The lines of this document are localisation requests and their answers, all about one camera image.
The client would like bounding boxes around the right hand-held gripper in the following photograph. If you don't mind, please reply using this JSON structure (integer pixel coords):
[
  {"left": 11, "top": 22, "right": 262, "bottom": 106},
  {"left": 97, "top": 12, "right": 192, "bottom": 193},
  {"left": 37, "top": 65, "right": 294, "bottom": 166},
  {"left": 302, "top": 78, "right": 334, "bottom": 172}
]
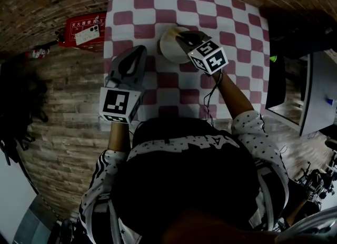
[{"left": 175, "top": 30, "right": 229, "bottom": 76}]

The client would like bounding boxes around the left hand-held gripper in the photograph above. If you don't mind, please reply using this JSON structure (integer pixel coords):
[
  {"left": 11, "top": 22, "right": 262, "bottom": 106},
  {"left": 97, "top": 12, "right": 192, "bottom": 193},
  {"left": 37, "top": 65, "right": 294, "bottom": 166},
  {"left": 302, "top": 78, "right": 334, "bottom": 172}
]
[{"left": 99, "top": 44, "right": 148, "bottom": 124}]

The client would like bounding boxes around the white plate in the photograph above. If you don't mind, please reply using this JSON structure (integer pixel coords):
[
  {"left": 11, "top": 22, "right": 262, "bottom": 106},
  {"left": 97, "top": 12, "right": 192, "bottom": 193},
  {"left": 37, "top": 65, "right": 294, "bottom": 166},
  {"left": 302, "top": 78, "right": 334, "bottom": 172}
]
[{"left": 160, "top": 26, "right": 195, "bottom": 64}]

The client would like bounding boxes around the person's left forearm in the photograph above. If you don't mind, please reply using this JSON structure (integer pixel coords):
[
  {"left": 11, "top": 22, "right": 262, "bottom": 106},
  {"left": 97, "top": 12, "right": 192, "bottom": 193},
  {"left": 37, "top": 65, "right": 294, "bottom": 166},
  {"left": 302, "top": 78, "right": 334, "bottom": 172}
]
[{"left": 107, "top": 121, "right": 132, "bottom": 153}]

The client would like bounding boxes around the person's right forearm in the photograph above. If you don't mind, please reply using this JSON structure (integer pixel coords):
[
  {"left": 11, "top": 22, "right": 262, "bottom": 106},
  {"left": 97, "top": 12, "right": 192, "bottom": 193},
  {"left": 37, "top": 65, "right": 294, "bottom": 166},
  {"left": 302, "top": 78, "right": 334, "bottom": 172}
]
[{"left": 210, "top": 70, "right": 255, "bottom": 120}]

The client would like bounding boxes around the pink white checkered tablecloth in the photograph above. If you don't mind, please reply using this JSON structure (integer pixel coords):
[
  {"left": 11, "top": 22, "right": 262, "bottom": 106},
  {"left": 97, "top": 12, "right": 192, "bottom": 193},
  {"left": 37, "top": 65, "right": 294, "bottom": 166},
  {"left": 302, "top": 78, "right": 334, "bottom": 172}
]
[{"left": 103, "top": 0, "right": 271, "bottom": 122}]

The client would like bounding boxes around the white phone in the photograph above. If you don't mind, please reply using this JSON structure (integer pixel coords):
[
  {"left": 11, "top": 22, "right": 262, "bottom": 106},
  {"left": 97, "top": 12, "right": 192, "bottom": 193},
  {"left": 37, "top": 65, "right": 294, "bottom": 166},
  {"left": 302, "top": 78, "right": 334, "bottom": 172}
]
[{"left": 74, "top": 25, "right": 101, "bottom": 46}]

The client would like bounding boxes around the red fire extinguisher box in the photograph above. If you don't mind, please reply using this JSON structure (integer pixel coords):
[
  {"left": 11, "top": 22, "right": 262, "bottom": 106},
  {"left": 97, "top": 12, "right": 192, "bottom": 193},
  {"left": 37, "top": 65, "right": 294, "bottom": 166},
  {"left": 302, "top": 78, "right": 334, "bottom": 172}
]
[{"left": 65, "top": 12, "right": 107, "bottom": 51}]

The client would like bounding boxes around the black desk chair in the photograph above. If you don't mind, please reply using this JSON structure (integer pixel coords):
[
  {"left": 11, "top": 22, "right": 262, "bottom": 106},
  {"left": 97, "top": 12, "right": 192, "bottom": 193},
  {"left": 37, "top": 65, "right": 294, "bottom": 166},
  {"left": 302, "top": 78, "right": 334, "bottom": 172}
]
[{"left": 265, "top": 54, "right": 286, "bottom": 111}]

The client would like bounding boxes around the black jacket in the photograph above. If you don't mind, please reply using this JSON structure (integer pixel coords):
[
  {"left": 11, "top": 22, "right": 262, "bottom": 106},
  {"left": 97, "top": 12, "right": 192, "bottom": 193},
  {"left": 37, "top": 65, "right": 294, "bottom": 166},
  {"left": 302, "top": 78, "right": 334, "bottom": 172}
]
[{"left": 259, "top": 7, "right": 337, "bottom": 59}]

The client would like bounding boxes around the black wheeled chair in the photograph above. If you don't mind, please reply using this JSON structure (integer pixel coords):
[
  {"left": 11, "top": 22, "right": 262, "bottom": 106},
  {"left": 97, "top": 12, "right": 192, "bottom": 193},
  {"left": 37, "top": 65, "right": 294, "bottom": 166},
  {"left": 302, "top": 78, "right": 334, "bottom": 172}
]
[{"left": 0, "top": 61, "right": 49, "bottom": 166}]

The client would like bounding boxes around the person's black star-print shirt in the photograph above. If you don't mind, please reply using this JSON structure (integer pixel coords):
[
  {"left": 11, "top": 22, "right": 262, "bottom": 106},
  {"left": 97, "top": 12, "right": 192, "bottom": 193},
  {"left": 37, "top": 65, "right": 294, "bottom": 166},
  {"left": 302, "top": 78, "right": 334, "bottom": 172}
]
[{"left": 78, "top": 118, "right": 290, "bottom": 244}]

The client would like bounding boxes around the grey white desk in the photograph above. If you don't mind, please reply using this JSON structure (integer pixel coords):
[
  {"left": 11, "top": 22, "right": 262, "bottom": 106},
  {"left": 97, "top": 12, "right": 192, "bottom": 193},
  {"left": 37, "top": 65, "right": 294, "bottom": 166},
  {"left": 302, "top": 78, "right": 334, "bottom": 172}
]
[{"left": 265, "top": 49, "right": 337, "bottom": 137}]

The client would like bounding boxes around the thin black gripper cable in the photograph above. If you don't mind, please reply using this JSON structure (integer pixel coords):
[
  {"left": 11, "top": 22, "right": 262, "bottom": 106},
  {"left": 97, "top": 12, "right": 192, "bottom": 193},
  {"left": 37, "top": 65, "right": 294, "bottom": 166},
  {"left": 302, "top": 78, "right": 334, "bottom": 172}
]
[{"left": 203, "top": 73, "right": 224, "bottom": 128}]

